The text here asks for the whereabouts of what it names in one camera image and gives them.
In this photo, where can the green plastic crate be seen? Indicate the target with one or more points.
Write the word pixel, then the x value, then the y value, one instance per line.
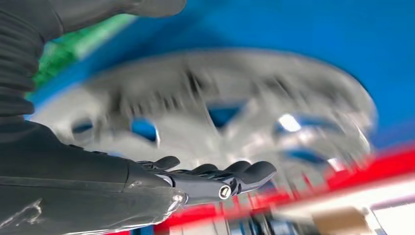
pixel 64 48

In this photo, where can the red barrier belt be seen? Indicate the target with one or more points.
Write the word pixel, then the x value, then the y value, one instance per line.
pixel 373 168

